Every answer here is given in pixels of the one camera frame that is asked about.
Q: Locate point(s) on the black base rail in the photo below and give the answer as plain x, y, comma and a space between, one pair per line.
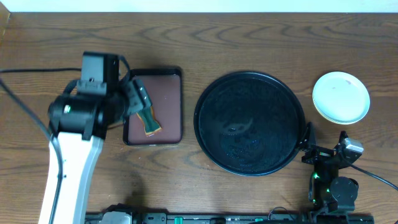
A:
124, 214

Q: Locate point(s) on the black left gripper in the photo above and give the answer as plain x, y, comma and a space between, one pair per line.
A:
137, 97

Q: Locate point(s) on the black rectangular tray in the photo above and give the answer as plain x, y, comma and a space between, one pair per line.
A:
164, 87

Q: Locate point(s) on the orange green scrub sponge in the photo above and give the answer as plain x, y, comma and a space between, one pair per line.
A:
150, 124

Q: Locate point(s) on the yellow plate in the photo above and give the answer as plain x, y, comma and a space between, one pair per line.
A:
324, 113

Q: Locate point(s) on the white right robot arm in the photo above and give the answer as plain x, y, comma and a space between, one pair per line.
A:
332, 195

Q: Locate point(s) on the black round tray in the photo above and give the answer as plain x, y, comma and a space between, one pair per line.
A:
249, 123

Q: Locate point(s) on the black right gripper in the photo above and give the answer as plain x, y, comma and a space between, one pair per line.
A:
319, 153

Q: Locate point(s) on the light green plate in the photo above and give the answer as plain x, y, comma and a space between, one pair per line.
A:
344, 96

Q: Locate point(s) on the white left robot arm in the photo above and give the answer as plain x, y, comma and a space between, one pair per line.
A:
78, 120

